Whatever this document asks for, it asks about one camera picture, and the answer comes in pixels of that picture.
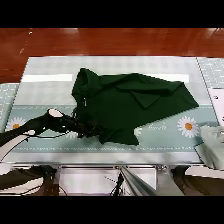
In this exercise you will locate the dark green T-shirt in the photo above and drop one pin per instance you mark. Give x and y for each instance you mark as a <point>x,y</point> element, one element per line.
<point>133,106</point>

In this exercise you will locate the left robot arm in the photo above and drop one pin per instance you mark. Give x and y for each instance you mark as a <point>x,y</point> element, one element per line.
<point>31,128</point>

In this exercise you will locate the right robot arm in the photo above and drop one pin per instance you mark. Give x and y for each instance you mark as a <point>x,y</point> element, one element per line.
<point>200,183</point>

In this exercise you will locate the pale garment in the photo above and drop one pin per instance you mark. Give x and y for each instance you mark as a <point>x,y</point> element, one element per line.
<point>213,146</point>

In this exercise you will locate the silver frame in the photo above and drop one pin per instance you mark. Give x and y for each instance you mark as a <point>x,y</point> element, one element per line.
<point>140,186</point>

